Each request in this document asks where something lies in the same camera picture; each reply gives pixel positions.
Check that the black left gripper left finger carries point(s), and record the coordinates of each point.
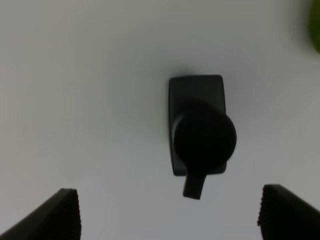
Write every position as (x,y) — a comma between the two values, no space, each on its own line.
(58,218)

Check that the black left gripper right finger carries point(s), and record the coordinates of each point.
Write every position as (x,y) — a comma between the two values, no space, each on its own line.
(285,216)

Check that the dark green pump bottle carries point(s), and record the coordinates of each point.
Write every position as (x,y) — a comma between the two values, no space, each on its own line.
(202,138)

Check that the green citrus fruit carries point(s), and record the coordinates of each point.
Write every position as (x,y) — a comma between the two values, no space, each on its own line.
(314,24)

